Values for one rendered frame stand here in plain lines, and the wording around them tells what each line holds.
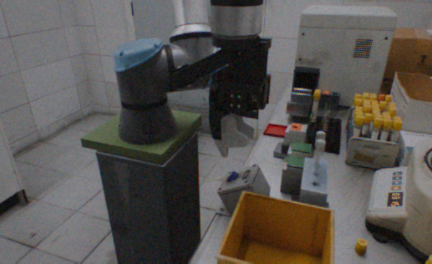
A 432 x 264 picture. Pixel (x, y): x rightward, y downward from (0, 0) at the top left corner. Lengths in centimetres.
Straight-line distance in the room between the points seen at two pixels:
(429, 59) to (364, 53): 45
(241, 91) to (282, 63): 202
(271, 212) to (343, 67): 70
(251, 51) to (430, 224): 36
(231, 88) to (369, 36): 68
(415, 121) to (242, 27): 53
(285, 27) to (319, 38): 136
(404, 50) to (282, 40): 114
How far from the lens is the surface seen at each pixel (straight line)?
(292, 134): 75
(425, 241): 58
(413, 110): 84
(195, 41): 75
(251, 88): 46
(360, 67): 110
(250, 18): 45
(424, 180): 58
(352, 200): 68
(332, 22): 107
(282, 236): 52
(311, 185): 52
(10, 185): 222
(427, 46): 149
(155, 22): 274
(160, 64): 73
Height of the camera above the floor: 127
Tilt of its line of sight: 26 degrees down
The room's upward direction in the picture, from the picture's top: straight up
